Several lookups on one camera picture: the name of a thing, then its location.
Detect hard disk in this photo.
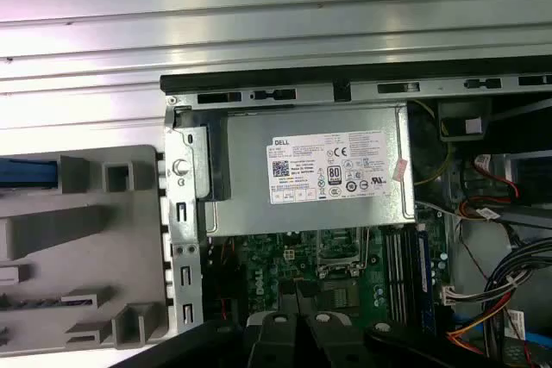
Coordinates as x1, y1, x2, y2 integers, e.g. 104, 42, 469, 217
0, 157, 60, 192

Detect CPU socket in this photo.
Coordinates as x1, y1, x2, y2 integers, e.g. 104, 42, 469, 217
316, 226, 373, 282

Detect orange wire bundle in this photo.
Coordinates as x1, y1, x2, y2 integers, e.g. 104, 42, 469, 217
439, 285, 521, 346

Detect yellow wire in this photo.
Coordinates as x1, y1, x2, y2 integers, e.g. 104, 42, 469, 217
409, 99, 455, 186

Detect blue wire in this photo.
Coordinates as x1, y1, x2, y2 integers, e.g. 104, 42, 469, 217
521, 327, 552, 368

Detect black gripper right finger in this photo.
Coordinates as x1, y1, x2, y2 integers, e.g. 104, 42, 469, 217
300, 279, 488, 368

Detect dark RAM stick with label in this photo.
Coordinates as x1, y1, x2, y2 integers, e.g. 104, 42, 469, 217
0, 294, 66, 312

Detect black RAM slot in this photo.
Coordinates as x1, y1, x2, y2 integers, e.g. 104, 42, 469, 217
404, 229, 417, 326
394, 229, 407, 326
383, 229, 397, 326

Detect black wire bundle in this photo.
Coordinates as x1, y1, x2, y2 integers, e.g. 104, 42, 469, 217
482, 241, 552, 343

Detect silver power supply unit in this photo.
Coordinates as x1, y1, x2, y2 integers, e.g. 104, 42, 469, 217
205, 103, 417, 238

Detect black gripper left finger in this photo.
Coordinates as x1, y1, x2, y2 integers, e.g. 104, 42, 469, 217
107, 279, 301, 368

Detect grey parts rack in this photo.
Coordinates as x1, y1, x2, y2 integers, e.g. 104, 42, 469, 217
0, 143, 172, 359

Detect black PC case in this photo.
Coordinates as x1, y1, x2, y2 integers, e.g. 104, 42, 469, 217
159, 55, 552, 368

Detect green motherboard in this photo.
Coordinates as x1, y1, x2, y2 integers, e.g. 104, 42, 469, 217
206, 221, 454, 330

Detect thin red orange wires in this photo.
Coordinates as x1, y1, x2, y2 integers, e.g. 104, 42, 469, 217
457, 168, 522, 219

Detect copper chipset heatsink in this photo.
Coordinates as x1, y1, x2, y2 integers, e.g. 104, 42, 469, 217
317, 289, 360, 309

